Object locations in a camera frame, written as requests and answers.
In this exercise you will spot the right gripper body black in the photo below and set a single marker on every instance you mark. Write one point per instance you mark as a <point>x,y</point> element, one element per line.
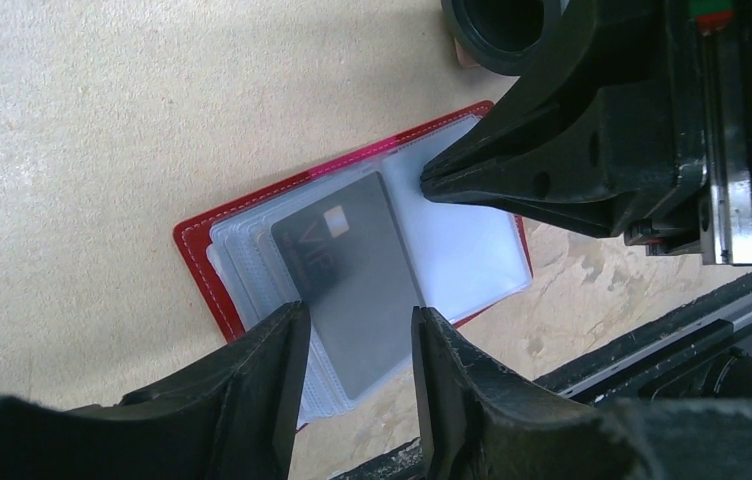
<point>707,46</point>

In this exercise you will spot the red leather card holder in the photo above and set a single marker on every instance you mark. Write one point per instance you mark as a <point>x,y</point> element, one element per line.
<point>464,259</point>

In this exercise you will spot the dark grey VIP card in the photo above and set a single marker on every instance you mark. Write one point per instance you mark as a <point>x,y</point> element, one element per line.
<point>349,264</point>

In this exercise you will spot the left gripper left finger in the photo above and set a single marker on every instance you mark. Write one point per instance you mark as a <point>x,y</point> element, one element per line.
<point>233,414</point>

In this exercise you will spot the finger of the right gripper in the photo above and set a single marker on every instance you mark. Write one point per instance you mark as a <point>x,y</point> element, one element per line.
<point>634,215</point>
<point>588,119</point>

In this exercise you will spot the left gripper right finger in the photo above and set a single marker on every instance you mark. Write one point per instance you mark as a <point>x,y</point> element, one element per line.
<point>687,416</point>

